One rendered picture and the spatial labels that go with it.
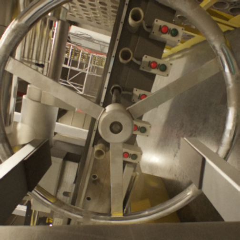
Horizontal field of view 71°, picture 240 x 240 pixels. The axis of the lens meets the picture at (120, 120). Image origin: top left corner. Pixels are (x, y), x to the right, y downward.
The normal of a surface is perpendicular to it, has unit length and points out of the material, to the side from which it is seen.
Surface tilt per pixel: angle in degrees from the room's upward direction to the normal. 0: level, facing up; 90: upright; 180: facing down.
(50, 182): 90
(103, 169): 90
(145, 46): 90
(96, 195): 90
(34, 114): 98
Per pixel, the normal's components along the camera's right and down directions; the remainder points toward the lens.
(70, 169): 0.02, 0.25
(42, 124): 0.51, 0.34
